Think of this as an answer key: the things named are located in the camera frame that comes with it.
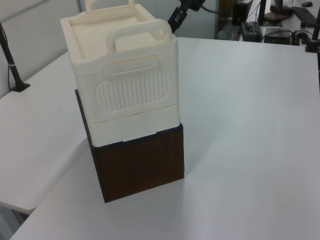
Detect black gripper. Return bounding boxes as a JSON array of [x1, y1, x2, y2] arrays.
[[167, 0, 206, 34]]

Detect cream plastic cabinet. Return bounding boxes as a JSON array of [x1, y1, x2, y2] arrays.
[[60, 0, 180, 148]]

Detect black computer box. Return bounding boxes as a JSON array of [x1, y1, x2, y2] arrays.
[[231, 0, 254, 26]]

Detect black device with green parts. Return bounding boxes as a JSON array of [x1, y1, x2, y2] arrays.
[[240, 21, 264, 43]]

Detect black monitor stand pole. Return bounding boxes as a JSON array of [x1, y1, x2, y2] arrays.
[[258, 0, 267, 26]]

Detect brown wooden monitor base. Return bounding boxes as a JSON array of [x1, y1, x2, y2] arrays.
[[259, 11, 285, 28]]

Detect black electronics box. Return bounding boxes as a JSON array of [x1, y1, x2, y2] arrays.
[[264, 27, 294, 45]]

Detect black keyboard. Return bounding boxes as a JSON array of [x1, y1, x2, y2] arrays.
[[291, 6, 320, 27]]

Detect black desk clamp stand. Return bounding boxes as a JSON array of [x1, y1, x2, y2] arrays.
[[294, 13, 320, 54]]

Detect dark brown wooden drawer box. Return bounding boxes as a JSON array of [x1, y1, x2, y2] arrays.
[[74, 88, 186, 204]]

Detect black clamped pole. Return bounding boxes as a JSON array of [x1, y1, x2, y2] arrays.
[[0, 21, 31, 93]]

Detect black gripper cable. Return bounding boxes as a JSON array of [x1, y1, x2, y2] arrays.
[[200, 5, 219, 14]]

